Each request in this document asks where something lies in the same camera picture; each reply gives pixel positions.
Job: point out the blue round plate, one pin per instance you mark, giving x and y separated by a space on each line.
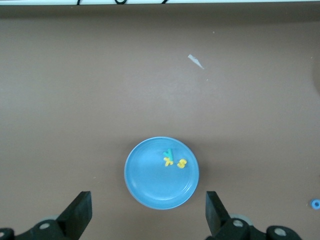
150 180

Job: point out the teal foam letter y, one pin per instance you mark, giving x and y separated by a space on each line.
168 152

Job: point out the brown table cover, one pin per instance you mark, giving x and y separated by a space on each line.
100 75

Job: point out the yellow foam letter k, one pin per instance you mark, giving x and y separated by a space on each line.
168 162

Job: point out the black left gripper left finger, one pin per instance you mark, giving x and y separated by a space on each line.
77 215

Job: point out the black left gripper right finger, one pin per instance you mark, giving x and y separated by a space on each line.
216 217

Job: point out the yellow foam letter s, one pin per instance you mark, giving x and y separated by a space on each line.
182 163

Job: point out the blue foam letter o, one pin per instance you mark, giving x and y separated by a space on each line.
312 203

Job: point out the small white paper scrap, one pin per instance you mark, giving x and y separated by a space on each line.
196 61

